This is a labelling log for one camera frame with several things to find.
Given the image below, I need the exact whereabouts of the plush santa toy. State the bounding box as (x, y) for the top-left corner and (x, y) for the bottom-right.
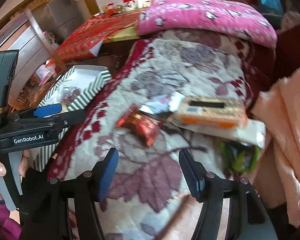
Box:
(102, 3), (124, 16)

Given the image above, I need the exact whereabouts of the floral plush blanket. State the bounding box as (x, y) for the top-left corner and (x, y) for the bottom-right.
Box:
(49, 29), (267, 239)

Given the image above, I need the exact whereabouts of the red patterned tablecloth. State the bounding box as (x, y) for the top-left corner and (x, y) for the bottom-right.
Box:
(56, 10), (143, 61)

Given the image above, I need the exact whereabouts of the clear bag of dark snacks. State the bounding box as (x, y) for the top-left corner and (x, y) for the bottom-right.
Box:
(60, 87), (81, 105)

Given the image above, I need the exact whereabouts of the long white snack packet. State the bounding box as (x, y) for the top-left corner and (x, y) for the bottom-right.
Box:
(171, 119), (266, 148)

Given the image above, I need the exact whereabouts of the orange biscuit pack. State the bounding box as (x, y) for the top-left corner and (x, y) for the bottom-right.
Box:
(172, 96), (248, 129)

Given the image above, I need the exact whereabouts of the pink penguin pillow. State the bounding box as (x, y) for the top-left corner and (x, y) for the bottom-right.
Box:
(136, 0), (277, 48)

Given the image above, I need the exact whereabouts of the silver white snack packet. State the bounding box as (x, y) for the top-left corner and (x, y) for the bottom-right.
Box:
(139, 92), (185, 115)

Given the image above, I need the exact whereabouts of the red candy wrapper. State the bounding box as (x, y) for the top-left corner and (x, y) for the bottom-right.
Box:
(116, 103), (162, 147)

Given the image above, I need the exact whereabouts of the wooden chair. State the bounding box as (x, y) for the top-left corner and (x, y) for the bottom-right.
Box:
(0, 7), (67, 100)

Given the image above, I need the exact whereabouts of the green striped white tray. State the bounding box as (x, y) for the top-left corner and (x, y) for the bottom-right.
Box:
(30, 65), (112, 171)

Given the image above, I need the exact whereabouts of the green snack packet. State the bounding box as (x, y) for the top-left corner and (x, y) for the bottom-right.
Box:
(220, 141), (260, 174)

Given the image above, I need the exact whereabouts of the grey refrigerator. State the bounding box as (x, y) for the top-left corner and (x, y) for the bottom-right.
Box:
(32, 0), (90, 42)

